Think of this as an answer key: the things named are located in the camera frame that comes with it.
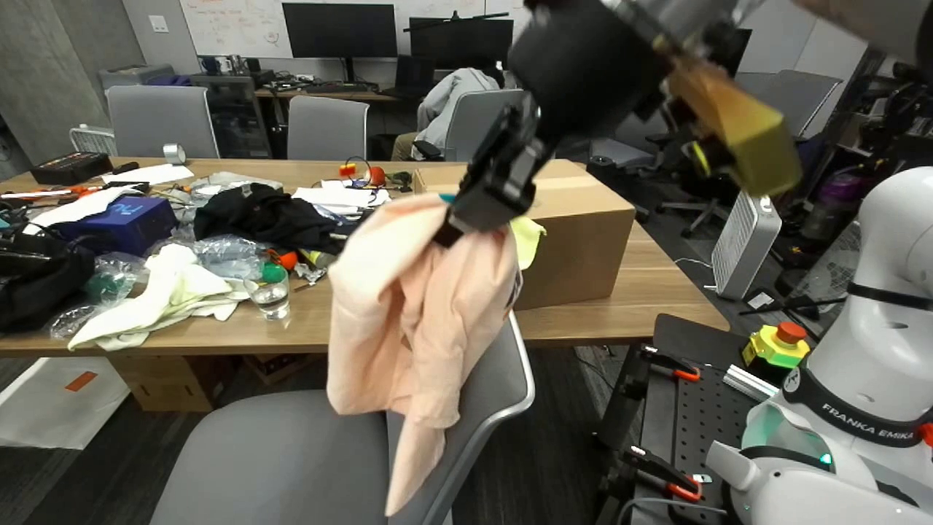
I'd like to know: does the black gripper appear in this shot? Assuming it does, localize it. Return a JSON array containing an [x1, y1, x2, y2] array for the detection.
[[432, 96, 553, 252]]

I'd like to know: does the peach shirt with colourful print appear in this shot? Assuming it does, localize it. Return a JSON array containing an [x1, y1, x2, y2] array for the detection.
[[322, 189, 523, 519]]

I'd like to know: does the grey office chair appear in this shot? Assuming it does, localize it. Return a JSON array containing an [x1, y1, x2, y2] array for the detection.
[[102, 81, 225, 161], [442, 84, 528, 163], [284, 94, 372, 163]]

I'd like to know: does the large cardboard box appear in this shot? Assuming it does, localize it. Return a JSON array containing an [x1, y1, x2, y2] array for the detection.
[[503, 158, 637, 312]]

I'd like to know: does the black office chair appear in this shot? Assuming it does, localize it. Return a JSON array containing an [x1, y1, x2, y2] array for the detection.
[[185, 69, 274, 161]]

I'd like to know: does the dark blue box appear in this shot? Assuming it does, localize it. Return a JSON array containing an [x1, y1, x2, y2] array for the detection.
[[51, 193, 179, 259]]

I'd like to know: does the small cardboard box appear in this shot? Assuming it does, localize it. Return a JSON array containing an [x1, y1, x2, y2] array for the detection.
[[104, 348, 216, 418]]

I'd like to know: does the white flat box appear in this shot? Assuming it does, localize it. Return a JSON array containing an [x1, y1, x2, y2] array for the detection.
[[0, 355, 133, 452]]

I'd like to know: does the white papers stack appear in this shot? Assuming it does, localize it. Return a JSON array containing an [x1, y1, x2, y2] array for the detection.
[[287, 177, 392, 226]]

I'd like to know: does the person in grey hoodie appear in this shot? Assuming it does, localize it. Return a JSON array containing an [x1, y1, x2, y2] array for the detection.
[[414, 65, 503, 161]]

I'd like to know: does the black garment pile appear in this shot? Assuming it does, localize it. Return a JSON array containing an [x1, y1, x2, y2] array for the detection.
[[192, 180, 375, 258]]

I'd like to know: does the black computer monitor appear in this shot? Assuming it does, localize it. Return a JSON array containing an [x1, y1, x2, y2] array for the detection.
[[278, 0, 399, 61], [404, 14, 516, 72]]

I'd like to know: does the clear plastic bag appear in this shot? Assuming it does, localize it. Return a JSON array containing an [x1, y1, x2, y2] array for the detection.
[[185, 234, 293, 306]]

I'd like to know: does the white cloth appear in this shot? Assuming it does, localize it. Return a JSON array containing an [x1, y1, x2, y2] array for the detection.
[[67, 242, 242, 352]]

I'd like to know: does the white space heater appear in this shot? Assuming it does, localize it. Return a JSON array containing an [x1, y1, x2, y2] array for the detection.
[[707, 188, 783, 303]]

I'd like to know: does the white booklet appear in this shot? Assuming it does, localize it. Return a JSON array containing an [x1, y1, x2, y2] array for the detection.
[[98, 161, 198, 189]]

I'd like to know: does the yellow red emergency stop button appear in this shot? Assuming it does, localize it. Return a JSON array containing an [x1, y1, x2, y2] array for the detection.
[[741, 319, 813, 373]]

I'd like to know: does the white paper sheet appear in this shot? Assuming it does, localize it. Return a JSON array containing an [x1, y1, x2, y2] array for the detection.
[[23, 185, 139, 236]]

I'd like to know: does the black case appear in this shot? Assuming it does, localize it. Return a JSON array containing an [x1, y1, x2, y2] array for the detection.
[[29, 153, 117, 189]]

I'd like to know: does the black bag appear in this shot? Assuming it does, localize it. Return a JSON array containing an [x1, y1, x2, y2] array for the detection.
[[0, 230, 98, 332]]

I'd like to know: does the orange-handled clamp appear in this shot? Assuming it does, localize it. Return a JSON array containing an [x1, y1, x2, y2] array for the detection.
[[624, 444, 707, 508], [637, 348, 706, 386]]

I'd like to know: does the grey chair with silver frame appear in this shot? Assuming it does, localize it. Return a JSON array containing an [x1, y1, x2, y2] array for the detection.
[[149, 309, 539, 525]]

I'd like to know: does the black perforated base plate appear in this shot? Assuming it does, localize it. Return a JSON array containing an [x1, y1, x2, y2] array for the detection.
[[595, 312, 827, 525]]

